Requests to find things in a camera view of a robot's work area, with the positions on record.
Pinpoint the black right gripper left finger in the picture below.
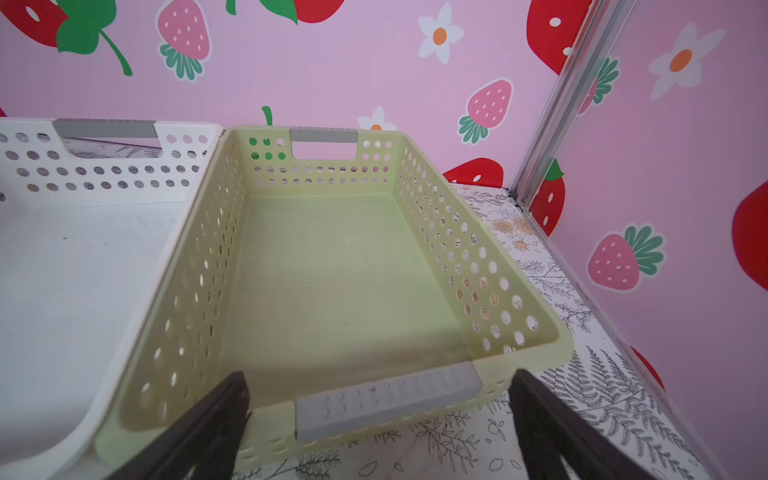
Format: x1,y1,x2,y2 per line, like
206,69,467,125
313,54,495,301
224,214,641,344
110,371,250,479

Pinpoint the right green perforated basket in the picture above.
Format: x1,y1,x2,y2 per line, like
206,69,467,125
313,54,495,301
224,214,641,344
94,127,574,470

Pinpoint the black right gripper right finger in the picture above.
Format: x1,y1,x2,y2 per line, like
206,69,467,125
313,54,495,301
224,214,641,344
508,369,652,480

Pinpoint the white perforated basket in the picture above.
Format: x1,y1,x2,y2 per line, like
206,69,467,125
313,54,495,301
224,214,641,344
1,118,223,463

